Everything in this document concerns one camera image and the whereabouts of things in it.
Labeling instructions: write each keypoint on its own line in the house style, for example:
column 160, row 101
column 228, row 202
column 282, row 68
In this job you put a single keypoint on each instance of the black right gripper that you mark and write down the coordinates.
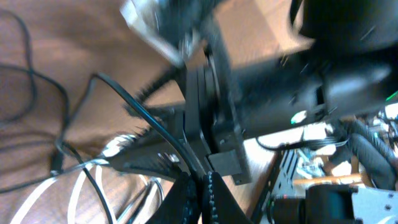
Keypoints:
column 222, row 108

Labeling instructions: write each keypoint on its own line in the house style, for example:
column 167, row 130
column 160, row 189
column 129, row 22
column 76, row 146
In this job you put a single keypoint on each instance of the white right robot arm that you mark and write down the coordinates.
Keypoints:
column 351, row 67

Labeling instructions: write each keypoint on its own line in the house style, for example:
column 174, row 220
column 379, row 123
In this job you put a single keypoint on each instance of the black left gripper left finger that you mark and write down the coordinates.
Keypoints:
column 180, row 205

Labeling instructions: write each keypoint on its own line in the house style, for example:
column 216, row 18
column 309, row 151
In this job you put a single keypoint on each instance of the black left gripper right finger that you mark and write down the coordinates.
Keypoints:
column 218, row 204

